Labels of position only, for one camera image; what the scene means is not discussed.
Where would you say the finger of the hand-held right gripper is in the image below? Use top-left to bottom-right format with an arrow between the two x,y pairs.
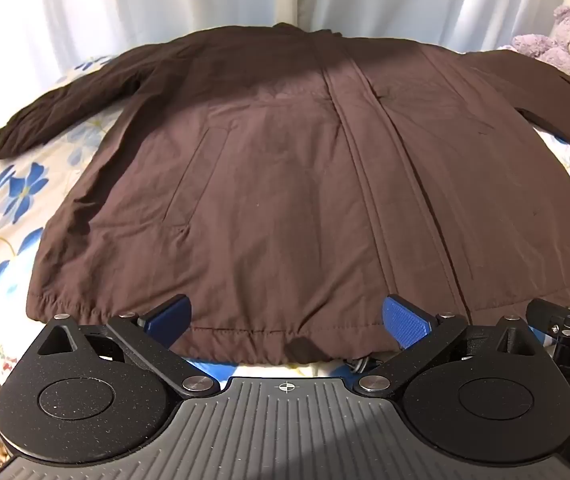
525,298 -> 570,343

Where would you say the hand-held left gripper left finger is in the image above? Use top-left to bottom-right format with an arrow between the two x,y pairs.
38,294 -> 221,396

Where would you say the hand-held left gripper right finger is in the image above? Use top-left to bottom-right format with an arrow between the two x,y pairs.
357,294 -> 536,396

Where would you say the dark brown jacket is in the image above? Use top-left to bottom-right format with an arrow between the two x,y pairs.
0,21 -> 570,366

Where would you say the blue floral bed sheet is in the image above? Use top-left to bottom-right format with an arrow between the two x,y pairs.
0,46 -> 570,377

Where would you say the white curtain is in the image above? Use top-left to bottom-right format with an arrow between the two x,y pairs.
0,0 -> 570,128

